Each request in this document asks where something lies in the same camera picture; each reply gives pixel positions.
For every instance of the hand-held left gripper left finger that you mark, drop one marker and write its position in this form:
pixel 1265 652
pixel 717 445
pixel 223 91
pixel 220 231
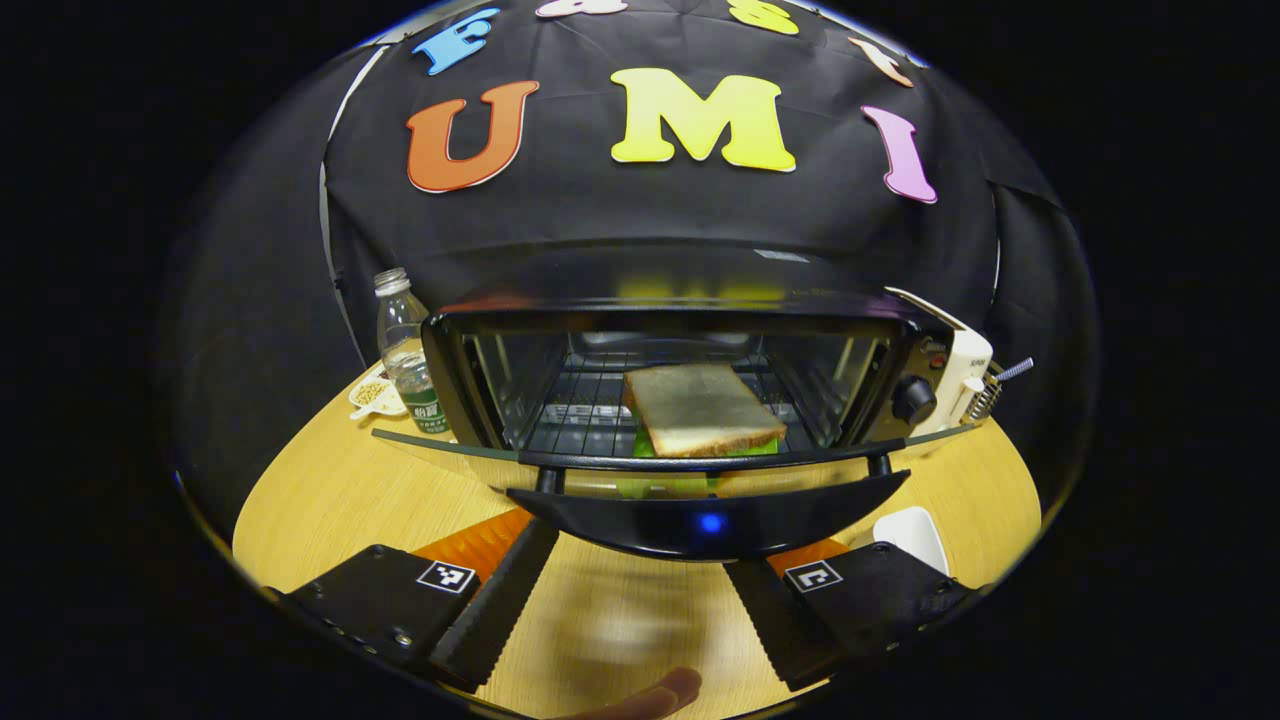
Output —
pixel 500 600

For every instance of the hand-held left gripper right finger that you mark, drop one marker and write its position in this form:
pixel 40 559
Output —
pixel 770 630

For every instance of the black electric oven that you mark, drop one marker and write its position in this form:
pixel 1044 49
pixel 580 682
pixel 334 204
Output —
pixel 620 520

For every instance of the sandwich with green lettuce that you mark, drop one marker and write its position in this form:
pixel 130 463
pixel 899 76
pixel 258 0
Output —
pixel 700 410

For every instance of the small white rectangular tray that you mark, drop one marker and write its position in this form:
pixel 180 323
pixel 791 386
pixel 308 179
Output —
pixel 912 535

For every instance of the small white dish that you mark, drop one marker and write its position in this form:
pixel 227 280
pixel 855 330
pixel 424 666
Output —
pixel 375 397

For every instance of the clear plastic water bottle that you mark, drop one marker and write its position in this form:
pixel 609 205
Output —
pixel 405 360

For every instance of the white toaster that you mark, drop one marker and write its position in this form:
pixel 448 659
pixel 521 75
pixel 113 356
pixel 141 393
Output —
pixel 965 365

